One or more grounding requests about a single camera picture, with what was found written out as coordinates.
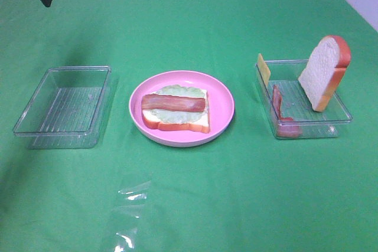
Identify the bacon strip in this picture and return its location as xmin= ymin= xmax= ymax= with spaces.
xmin=271 ymin=84 xmax=302 ymax=138
xmin=141 ymin=94 xmax=206 ymax=112

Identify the green lettuce leaf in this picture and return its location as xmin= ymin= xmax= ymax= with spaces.
xmin=142 ymin=84 xmax=209 ymax=127

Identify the bread slice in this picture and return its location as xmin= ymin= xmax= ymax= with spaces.
xmin=141 ymin=103 xmax=210 ymax=133
xmin=298 ymin=35 xmax=351 ymax=112

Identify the clear left plastic container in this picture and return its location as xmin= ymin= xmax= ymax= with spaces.
xmin=13 ymin=66 xmax=112 ymax=149

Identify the clear plastic container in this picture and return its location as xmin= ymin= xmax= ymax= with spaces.
xmin=13 ymin=66 xmax=112 ymax=149
xmin=255 ymin=60 xmax=352 ymax=139

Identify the pink round plate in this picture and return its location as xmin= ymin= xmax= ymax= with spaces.
xmin=129 ymin=70 xmax=234 ymax=148

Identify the yellow cheese slice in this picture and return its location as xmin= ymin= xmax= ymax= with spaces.
xmin=257 ymin=53 xmax=271 ymax=88

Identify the clear right plastic container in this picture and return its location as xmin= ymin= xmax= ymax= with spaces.
xmin=255 ymin=60 xmax=352 ymax=139

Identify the upright bread slice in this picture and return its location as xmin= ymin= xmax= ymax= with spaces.
xmin=298 ymin=35 xmax=351 ymax=112

